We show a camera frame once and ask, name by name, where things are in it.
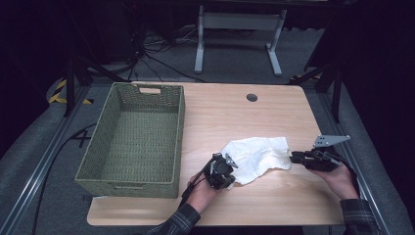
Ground green woven basket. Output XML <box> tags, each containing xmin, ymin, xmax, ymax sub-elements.
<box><xmin>74</xmin><ymin>81</ymin><xmax>186</xmax><ymax>200</ymax></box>

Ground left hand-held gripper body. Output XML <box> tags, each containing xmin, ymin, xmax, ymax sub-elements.
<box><xmin>205</xmin><ymin>152</ymin><xmax>240</xmax><ymax>191</ymax></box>

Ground grey metal floor rail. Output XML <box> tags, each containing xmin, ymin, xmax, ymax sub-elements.
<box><xmin>0</xmin><ymin>85</ymin><xmax>93</xmax><ymax>235</ymax></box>
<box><xmin>317</xmin><ymin>92</ymin><xmax>398</xmax><ymax>235</ymax></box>

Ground right hand-held gripper black cable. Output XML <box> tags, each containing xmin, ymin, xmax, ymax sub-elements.
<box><xmin>332</xmin><ymin>154</ymin><xmax>360</xmax><ymax>197</ymax></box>

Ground hand-held gripper black cable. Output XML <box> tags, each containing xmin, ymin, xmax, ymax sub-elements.
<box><xmin>180</xmin><ymin>162</ymin><xmax>214</xmax><ymax>208</ymax></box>
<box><xmin>332</xmin><ymin>154</ymin><xmax>360</xmax><ymax>197</ymax></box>

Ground yellow black floor tape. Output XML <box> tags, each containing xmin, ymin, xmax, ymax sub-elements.
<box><xmin>48</xmin><ymin>79</ymin><xmax>95</xmax><ymax>106</ymax></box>

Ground person's left hand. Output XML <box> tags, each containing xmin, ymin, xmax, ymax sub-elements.
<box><xmin>188</xmin><ymin>172</ymin><xmax>219</xmax><ymax>213</ymax></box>

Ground white metal desk frame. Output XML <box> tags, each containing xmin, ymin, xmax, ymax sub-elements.
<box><xmin>194</xmin><ymin>4</ymin><xmax>288</xmax><ymax>77</ymax></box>

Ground left hand-held gripper black cable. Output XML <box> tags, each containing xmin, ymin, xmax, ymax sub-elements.
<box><xmin>180</xmin><ymin>162</ymin><xmax>214</xmax><ymax>208</ymax></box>

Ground long black floor cable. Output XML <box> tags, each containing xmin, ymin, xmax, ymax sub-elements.
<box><xmin>31</xmin><ymin>122</ymin><xmax>98</xmax><ymax>235</ymax></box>

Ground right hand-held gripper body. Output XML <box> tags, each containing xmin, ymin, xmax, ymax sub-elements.
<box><xmin>304</xmin><ymin>134</ymin><xmax>351</xmax><ymax>172</ymax></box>

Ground person's right hand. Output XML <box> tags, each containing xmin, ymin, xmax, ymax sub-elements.
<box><xmin>311</xmin><ymin>162</ymin><xmax>360</xmax><ymax>201</ymax></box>

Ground white towel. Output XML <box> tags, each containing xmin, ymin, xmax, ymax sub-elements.
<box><xmin>220</xmin><ymin>136</ymin><xmax>293</xmax><ymax>187</ymax></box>

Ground black tripod stand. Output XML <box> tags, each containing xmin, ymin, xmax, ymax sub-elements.
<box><xmin>288</xmin><ymin>63</ymin><xmax>345</xmax><ymax>124</ymax></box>
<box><xmin>63</xmin><ymin>53</ymin><xmax>129</xmax><ymax>118</ymax></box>

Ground tangle of black floor cables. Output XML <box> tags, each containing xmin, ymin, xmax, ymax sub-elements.
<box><xmin>128</xmin><ymin>27</ymin><xmax>208</xmax><ymax>83</ymax></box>

